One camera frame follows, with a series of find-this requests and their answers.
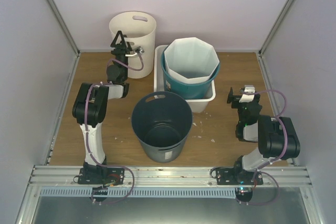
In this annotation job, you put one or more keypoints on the right aluminium frame post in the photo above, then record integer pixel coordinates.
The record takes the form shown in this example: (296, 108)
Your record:
(279, 20)

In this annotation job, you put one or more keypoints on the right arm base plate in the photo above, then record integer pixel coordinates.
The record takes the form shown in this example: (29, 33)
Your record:
(235, 176)

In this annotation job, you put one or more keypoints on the white faceted bin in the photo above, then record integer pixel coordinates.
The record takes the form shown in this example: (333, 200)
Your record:
(190, 60)

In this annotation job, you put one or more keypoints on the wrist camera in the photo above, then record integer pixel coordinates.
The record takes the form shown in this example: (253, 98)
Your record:
(138, 51)
(249, 94)

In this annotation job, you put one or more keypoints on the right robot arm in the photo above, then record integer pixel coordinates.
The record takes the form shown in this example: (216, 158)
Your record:
(276, 136)

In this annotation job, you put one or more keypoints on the aluminium front rail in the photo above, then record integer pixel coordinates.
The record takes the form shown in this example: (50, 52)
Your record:
(197, 177)

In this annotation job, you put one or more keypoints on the white cylindrical bin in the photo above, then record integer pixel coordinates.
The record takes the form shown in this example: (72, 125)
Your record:
(139, 29)

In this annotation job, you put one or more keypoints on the white rectangular tub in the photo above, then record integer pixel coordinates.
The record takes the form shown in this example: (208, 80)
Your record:
(196, 105)

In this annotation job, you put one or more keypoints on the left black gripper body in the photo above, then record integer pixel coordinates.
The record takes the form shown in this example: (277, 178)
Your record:
(117, 52)

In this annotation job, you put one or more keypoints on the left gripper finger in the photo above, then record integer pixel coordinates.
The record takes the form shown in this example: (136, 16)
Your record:
(118, 41)
(129, 48)

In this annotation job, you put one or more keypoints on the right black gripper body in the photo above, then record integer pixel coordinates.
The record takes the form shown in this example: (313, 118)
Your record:
(234, 99)

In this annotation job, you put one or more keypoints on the left aluminium frame post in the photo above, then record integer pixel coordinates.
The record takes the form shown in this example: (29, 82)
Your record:
(52, 5)

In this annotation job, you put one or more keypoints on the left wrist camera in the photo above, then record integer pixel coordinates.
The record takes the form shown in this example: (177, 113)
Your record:
(138, 51)

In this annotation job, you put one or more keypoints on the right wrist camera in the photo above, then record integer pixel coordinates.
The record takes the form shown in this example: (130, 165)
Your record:
(249, 94)

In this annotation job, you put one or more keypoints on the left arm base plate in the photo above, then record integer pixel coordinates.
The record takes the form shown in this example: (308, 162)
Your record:
(100, 176)

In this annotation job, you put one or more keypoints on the aluminium frame post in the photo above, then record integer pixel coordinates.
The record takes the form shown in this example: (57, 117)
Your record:
(52, 5)
(279, 20)

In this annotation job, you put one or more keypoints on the teal round bin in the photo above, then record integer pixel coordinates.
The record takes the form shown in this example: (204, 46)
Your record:
(186, 91)

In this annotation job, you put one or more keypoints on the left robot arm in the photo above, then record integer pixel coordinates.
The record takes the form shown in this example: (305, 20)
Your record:
(90, 105)

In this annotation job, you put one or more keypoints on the dark grey round bin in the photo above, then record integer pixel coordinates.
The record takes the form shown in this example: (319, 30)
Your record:
(162, 121)

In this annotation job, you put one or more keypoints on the grey slotted cable duct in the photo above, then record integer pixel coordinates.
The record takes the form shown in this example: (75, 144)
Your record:
(119, 192)

